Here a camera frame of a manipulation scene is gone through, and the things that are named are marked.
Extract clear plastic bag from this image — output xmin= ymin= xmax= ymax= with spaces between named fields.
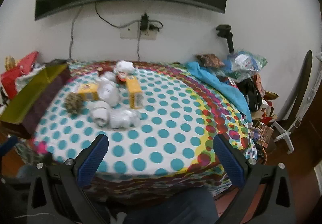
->
xmin=221 ymin=49 xmax=267 ymax=82

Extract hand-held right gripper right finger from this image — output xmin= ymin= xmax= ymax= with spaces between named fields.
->
xmin=213 ymin=134 xmax=296 ymax=224

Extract white metal stand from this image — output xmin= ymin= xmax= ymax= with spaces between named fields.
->
xmin=273 ymin=53 xmax=322 ymax=153

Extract pile of assorted packages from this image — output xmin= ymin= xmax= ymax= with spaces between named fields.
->
xmin=252 ymin=73 xmax=278 ymax=149

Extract black bag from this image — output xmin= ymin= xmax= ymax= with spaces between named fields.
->
xmin=238 ymin=79 xmax=263 ymax=114

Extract white bundle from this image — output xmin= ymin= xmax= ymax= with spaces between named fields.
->
xmin=97 ymin=82 xmax=120 ymax=106
xmin=99 ymin=72 xmax=117 ymax=84
xmin=109 ymin=109 xmax=141 ymax=129
xmin=91 ymin=101 xmax=111 ymax=127
xmin=114 ymin=60 xmax=135 ymax=73

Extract grey hanging cable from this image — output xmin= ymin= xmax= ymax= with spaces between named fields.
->
xmin=69 ymin=7 xmax=83 ymax=60

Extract red bag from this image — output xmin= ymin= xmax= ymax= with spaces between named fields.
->
xmin=0 ymin=52 xmax=39 ymax=100

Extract white wall outlet plate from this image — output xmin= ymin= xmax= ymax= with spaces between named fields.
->
xmin=120 ymin=25 xmax=158 ymax=41

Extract brown patterned packet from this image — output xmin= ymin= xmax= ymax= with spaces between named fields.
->
xmin=196 ymin=54 xmax=224 ymax=68

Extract polka dot tablecloth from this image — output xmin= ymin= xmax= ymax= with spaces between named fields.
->
xmin=33 ymin=59 xmax=258 ymax=199

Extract white patterned plastic bag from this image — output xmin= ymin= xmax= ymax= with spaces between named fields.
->
xmin=15 ymin=67 xmax=46 ymax=91

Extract black power cable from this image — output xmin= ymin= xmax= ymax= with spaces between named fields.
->
xmin=95 ymin=2 xmax=122 ymax=29

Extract yellow carton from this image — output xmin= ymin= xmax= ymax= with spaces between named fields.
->
xmin=125 ymin=78 xmax=144 ymax=110
xmin=69 ymin=83 xmax=100 ymax=101

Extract black clamp stand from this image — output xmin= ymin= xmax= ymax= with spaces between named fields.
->
xmin=216 ymin=24 xmax=235 ymax=53

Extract gold box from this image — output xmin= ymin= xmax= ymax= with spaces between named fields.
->
xmin=0 ymin=63 xmax=72 ymax=139

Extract blue cloth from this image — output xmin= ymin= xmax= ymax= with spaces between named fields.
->
xmin=186 ymin=61 xmax=252 ymax=122

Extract beige crumpled item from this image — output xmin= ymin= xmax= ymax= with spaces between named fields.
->
xmin=5 ymin=56 xmax=17 ymax=71

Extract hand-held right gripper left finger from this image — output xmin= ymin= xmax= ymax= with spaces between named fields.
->
xmin=26 ymin=134 xmax=109 ymax=224

